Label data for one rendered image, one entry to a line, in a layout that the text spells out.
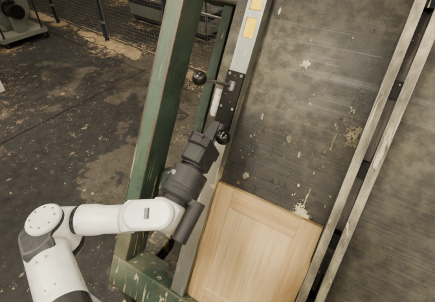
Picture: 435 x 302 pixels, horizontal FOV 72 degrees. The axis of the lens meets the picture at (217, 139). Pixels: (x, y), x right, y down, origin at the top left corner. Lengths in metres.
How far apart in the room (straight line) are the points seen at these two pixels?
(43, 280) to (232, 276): 0.53
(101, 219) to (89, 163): 2.20
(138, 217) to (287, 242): 0.42
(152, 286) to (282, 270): 0.45
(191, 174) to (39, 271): 0.35
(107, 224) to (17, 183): 2.34
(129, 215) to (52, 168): 2.37
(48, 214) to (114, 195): 1.84
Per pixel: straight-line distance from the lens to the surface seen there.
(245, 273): 0.97
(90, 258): 2.32
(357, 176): 0.75
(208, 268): 1.02
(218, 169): 0.86
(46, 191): 2.84
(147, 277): 1.14
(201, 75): 0.74
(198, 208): 0.68
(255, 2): 0.84
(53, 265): 0.71
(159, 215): 0.65
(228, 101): 0.82
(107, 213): 0.73
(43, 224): 0.75
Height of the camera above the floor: 1.91
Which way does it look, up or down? 41 degrees down
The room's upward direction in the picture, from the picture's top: straight up
